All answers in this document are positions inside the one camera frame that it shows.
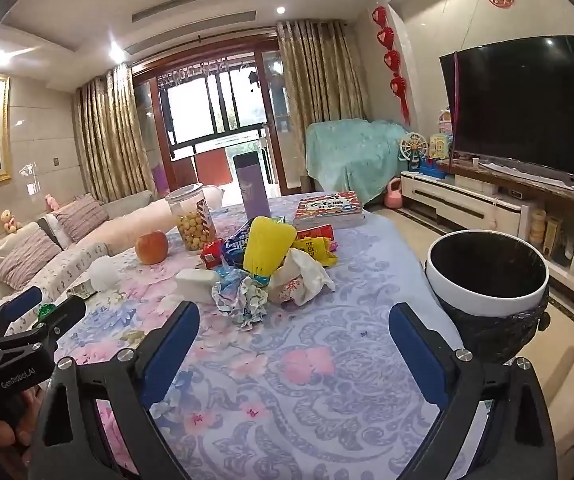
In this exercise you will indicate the small red snack packet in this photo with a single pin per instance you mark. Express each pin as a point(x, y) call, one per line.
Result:
point(212, 255)

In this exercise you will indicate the wooden framed balcony door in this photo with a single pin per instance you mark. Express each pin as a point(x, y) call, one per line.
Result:
point(202, 105)

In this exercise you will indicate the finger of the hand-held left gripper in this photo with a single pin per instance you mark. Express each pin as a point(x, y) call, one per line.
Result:
point(67, 312)
point(19, 306)

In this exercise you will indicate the pink kettlebell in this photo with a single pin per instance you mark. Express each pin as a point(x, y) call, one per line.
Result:
point(393, 199)

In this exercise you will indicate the tan woven box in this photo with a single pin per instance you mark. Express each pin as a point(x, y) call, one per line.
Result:
point(554, 235)

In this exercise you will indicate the black television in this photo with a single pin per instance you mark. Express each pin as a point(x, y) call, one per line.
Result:
point(522, 105)

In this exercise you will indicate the blue snack packet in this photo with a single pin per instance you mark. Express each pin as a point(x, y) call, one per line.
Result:
point(234, 249)

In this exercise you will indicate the crumpled floral paper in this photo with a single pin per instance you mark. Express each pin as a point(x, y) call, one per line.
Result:
point(242, 297)

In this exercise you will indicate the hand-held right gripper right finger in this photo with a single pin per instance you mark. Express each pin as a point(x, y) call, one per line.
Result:
point(417, 355)

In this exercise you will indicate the small teddy bear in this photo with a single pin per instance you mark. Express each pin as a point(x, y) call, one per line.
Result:
point(9, 220)

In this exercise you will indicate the pale covered sofa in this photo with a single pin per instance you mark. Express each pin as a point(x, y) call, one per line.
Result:
point(127, 225)

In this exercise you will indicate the pink plush toy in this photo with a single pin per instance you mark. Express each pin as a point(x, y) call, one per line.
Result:
point(51, 202)

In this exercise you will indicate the person's left hand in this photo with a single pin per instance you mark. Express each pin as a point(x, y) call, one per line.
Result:
point(4, 435)

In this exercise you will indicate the small yellow packet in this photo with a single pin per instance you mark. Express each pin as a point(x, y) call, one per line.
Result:
point(319, 250)

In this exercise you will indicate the clear jar of yellow balls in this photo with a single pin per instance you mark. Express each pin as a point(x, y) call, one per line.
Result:
point(192, 220)

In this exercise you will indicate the white plastic box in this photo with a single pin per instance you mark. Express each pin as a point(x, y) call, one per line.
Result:
point(194, 284)

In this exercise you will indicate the teal cloth covered furniture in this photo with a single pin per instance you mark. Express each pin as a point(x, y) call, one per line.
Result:
point(352, 155)

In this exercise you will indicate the red apple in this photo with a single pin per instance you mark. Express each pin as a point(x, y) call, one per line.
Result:
point(151, 247)

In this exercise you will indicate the blue toy set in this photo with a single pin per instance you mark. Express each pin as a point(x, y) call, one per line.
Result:
point(432, 167)

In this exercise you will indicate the colourful book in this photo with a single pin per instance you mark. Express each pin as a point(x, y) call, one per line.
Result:
point(329, 210)

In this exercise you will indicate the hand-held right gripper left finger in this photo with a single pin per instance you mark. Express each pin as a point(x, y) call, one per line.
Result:
point(172, 350)

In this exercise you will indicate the gold curtain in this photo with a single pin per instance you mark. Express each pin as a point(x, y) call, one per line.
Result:
point(112, 135)
point(322, 85)

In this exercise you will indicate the yellow crinkled wrapper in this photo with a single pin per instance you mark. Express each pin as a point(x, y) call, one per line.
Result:
point(267, 247)

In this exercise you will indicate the green candy wrapper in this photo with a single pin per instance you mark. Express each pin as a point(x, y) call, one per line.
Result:
point(43, 312)

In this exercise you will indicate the white bin with black bag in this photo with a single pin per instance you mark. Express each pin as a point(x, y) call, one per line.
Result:
point(467, 301)

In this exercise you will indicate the stack of yellow containers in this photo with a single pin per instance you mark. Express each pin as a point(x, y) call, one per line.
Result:
point(538, 227)

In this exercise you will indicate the pink striped cushion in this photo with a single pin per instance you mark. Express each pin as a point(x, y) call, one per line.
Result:
point(79, 217)
point(29, 257)

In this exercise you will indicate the white spiky ball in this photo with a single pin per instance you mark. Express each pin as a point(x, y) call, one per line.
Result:
point(103, 274)

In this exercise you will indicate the red foil packet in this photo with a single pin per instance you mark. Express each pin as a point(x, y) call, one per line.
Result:
point(314, 232)

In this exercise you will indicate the red hanging decoration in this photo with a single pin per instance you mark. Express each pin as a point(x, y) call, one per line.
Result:
point(392, 57)

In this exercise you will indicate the white television cabinet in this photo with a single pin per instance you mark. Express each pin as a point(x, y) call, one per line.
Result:
point(447, 195)

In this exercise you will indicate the purple thermos bottle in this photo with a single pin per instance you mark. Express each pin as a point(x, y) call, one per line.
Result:
point(251, 185)

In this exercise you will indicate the toy ferris wheel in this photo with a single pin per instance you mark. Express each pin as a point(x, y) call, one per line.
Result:
point(413, 147)

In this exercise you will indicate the pink toy house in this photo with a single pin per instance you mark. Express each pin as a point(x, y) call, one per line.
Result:
point(444, 122)

